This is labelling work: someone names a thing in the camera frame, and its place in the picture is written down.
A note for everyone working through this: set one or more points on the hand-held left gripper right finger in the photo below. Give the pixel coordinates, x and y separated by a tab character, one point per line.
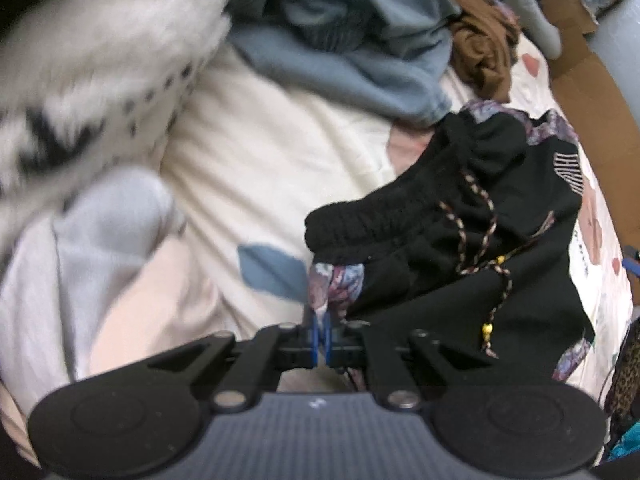
327	340

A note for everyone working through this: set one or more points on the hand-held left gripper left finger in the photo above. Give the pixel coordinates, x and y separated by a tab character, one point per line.
312	337

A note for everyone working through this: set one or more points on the black shorts with bear-print lining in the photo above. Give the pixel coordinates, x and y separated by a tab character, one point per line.
500	270

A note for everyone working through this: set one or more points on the pale pink cloth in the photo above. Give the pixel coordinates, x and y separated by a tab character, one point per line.
165	300

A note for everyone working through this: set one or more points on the white printed bed sheet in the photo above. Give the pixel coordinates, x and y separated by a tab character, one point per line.
275	160

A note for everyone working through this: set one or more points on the light grey garment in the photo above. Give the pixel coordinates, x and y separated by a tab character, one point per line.
100	220

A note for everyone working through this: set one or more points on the blue-grey sweater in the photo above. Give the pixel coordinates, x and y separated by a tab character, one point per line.
360	60

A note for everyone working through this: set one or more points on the leopard print cloth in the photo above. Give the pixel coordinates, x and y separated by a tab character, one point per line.
625	375

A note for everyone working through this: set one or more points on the teal printed cloth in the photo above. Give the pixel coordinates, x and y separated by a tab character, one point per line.
627	442

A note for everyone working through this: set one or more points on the brown garment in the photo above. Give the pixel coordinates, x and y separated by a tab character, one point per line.
480	50

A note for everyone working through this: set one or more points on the white fuzzy spotted garment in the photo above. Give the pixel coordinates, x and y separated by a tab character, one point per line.
100	60

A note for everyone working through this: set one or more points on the brown cardboard box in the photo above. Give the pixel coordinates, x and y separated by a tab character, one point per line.
590	90

